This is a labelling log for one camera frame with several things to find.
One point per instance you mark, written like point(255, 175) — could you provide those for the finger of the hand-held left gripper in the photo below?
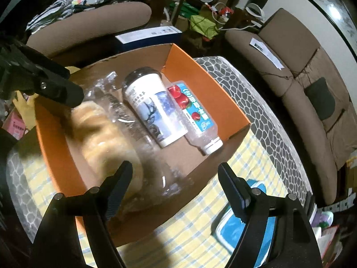
point(61, 89)

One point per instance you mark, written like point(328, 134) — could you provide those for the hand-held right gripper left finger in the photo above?
point(120, 191)

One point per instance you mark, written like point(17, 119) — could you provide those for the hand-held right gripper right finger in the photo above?
point(234, 194)

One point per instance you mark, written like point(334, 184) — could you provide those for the blue wet wipes pack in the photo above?
point(226, 230)

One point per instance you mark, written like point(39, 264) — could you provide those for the bread loaf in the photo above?
point(97, 134)

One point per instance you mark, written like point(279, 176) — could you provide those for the clear bottle with blue label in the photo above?
point(195, 114)

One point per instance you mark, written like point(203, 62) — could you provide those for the paper cup with deer print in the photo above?
point(156, 109)

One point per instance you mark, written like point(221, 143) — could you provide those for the orange cardboard box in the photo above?
point(217, 95)

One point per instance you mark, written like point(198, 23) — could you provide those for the yellow paper envelope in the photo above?
point(23, 106)

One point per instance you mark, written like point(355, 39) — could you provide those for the pink box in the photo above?
point(15, 127)

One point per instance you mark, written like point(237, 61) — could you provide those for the pile of dark clothes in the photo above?
point(69, 0)

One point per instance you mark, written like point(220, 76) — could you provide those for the brown armchair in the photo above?
point(111, 14)

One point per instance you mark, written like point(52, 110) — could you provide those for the green purple soft toy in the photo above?
point(325, 219)

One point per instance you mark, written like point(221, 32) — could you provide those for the blue and white carton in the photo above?
point(145, 35)

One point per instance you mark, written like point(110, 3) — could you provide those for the dark grey cushion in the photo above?
point(320, 100)

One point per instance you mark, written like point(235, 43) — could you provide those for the white printed paper sheet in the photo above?
point(265, 50)

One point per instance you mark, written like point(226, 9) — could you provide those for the green mesh bag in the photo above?
point(202, 25)

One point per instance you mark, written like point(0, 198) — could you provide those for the brown fabric sofa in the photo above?
point(292, 50)

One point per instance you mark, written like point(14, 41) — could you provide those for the red white toy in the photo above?
point(226, 11)

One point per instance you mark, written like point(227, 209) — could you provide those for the white round fan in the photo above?
point(255, 12)

